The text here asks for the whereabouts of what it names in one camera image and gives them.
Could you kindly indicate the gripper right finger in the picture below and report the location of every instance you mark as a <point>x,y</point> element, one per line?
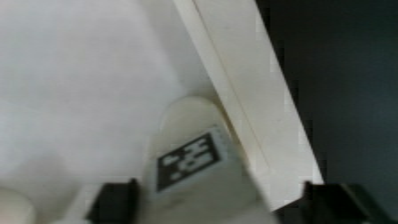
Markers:
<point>333,204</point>

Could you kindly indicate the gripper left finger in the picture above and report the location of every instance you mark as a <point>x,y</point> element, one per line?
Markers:
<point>116,204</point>

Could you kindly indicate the white leg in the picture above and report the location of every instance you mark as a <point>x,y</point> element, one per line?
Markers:
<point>200,187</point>

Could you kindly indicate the white square tabletop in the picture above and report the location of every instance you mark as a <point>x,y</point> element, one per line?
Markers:
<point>104,59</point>

